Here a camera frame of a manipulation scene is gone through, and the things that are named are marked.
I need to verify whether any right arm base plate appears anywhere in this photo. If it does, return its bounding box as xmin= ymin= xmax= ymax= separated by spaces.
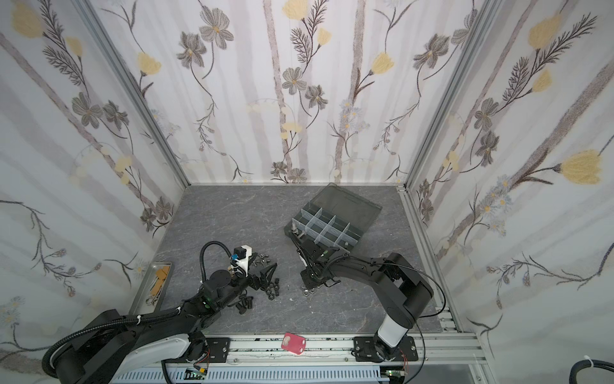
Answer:
xmin=351 ymin=335 xmax=419 ymax=363

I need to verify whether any pile of silver wing nuts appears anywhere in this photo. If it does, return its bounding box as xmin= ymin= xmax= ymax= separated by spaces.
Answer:
xmin=251 ymin=254 xmax=271 ymax=267

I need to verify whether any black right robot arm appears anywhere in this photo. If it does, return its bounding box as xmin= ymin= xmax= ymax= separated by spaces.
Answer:
xmin=301 ymin=248 xmax=434 ymax=355

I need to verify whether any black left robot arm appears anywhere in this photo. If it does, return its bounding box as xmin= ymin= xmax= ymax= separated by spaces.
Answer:
xmin=42 ymin=244 xmax=278 ymax=383

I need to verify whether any pink plastic card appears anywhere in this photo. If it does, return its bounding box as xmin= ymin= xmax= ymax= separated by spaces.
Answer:
xmin=281 ymin=333 xmax=306 ymax=355

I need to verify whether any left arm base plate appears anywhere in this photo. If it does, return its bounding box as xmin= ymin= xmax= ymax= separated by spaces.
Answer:
xmin=183 ymin=336 xmax=231 ymax=363

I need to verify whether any white ribbed cable duct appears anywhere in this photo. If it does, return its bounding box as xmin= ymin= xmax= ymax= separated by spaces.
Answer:
xmin=112 ymin=366 xmax=388 ymax=383

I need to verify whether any clear compartment organizer box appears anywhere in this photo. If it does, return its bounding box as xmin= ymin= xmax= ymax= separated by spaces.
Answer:
xmin=284 ymin=183 xmax=382 ymax=252

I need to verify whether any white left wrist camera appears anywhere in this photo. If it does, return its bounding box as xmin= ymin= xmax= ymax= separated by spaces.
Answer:
xmin=231 ymin=245 xmax=253 ymax=276

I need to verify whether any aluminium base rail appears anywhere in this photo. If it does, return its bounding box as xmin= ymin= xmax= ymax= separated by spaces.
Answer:
xmin=202 ymin=332 xmax=487 ymax=366

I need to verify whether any metal tray with tools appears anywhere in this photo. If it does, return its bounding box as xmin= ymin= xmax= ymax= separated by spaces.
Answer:
xmin=129 ymin=261 xmax=174 ymax=315

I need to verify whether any pile of black nuts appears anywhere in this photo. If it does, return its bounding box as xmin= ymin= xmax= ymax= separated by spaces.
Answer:
xmin=262 ymin=278 xmax=280 ymax=301

